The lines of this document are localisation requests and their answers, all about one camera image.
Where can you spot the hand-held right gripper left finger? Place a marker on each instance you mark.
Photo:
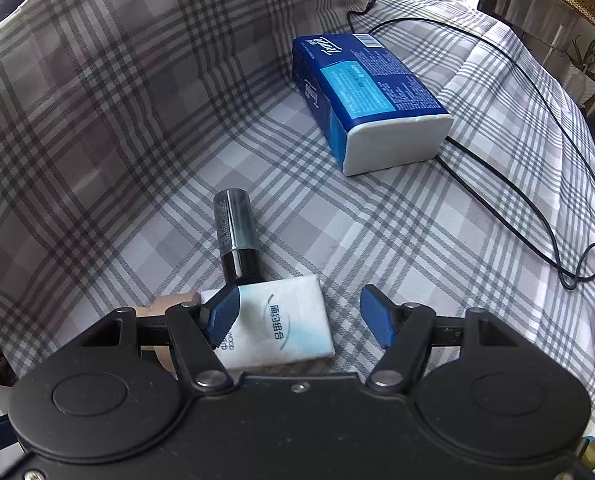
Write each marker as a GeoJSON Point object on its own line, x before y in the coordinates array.
{"type": "Point", "coordinates": [222, 315]}

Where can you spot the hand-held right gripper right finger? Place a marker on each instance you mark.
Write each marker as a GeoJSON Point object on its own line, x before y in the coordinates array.
{"type": "Point", "coordinates": [380, 320]}

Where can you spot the beige tape roll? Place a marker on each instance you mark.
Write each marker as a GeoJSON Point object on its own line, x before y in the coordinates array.
{"type": "Point", "coordinates": [170, 302]}

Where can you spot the small white tissue pack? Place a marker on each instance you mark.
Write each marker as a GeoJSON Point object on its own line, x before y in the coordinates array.
{"type": "Point", "coordinates": [282, 320]}

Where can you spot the black cylindrical bottle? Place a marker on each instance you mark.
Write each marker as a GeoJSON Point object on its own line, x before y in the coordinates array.
{"type": "Point", "coordinates": [235, 230]}

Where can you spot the grey plaid bed sheet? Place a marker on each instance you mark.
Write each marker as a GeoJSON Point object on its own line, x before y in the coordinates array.
{"type": "Point", "coordinates": [127, 135]}

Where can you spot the blue and grey box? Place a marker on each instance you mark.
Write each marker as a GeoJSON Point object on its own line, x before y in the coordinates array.
{"type": "Point", "coordinates": [367, 95]}

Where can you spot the potted plant in white pot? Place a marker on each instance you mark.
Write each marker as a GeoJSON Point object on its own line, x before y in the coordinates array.
{"type": "Point", "coordinates": [585, 80]}

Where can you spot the round glass side table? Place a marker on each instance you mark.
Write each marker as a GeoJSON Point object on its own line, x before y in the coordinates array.
{"type": "Point", "coordinates": [517, 0]}

